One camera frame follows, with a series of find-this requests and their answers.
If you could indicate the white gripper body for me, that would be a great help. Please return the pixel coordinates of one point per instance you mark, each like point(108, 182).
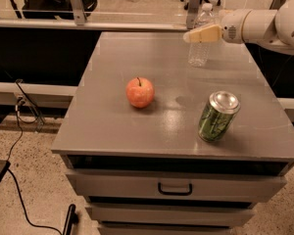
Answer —
point(231, 28)

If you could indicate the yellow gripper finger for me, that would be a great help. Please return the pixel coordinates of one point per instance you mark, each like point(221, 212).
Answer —
point(203, 34)
point(224, 12)

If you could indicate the clear plastic water bottle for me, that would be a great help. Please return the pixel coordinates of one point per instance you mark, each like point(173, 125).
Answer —
point(199, 52)

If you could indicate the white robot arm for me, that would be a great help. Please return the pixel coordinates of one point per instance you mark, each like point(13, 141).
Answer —
point(270, 29)

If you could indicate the green soda can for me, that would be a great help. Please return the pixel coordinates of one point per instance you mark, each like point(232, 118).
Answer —
point(218, 114)

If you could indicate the red apple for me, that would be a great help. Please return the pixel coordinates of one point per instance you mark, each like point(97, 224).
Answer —
point(140, 92)

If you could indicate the grey drawer cabinet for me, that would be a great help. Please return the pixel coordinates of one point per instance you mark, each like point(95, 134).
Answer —
point(117, 154)

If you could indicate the black stand base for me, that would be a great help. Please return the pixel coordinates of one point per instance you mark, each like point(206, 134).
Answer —
point(71, 219)

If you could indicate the metal railing frame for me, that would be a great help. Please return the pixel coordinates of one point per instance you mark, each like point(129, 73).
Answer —
point(121, 14)

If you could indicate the black drawer handle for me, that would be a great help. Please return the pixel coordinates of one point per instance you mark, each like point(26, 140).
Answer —
point(167, 190)

